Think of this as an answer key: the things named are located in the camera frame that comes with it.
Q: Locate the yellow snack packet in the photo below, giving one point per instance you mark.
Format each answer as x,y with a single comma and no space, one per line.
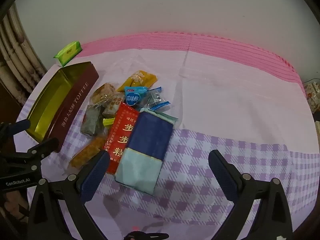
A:
140,78

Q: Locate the clear packet of biscuits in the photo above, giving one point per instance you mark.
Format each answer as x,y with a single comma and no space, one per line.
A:
87,152

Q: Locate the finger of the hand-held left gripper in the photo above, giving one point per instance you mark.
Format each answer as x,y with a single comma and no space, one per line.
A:
19,126
45,146

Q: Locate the red packet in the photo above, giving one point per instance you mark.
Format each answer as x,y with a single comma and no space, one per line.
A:
120,135

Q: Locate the navy and light blue packet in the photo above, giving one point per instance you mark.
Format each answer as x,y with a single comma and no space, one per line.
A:
150,135

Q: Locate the floral patterned pot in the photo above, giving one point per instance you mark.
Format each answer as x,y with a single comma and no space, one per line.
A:
312,95

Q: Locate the pink and purple checked cloth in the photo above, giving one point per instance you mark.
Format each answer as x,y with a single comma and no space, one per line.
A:
225,100

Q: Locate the clear blue-edged candy packet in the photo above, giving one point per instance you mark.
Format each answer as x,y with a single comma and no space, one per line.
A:
155,100

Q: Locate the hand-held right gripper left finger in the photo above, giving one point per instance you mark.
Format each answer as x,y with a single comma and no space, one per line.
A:
92,180

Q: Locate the beige patterned curtain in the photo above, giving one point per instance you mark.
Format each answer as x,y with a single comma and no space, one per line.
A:
15,50

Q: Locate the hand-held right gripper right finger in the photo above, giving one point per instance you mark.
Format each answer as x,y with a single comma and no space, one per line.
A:
222,175

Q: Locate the clear nut cookie packet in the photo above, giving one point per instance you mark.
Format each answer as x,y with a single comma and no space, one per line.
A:
102,92

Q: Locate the blue white candy packet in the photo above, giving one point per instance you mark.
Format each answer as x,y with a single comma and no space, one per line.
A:
132,98

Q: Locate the maroon tin box gold inside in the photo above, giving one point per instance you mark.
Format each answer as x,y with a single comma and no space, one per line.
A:
75,97

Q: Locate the grey-green cake packet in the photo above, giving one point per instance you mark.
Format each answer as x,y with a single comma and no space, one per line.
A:
91,121

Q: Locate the yellow-green small candy packet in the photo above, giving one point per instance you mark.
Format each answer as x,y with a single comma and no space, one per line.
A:
107,121

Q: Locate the clear nougat packet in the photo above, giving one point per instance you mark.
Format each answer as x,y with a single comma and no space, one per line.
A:
113,106

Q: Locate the green tissue pack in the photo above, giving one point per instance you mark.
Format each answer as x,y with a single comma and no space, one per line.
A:
68,53

